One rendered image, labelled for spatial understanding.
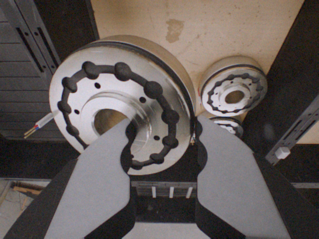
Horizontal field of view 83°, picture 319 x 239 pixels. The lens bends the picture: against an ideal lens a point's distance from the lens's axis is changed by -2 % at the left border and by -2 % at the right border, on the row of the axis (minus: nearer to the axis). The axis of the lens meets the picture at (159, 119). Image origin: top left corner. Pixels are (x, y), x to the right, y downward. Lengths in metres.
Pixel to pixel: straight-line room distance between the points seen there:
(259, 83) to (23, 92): 0.41
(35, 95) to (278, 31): 0.42
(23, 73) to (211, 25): 0.31
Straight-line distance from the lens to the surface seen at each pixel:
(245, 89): 0.31
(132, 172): 0.16
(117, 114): 0.16
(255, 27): 0.30
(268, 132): 0.35
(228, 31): 0.29
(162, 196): 0.83
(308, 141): 0.58
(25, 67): 0.38
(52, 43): 0.20
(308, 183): 0.52
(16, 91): 0.43
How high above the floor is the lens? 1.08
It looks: 40 degrees down
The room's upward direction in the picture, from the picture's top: 179 degrees counter-clockwise
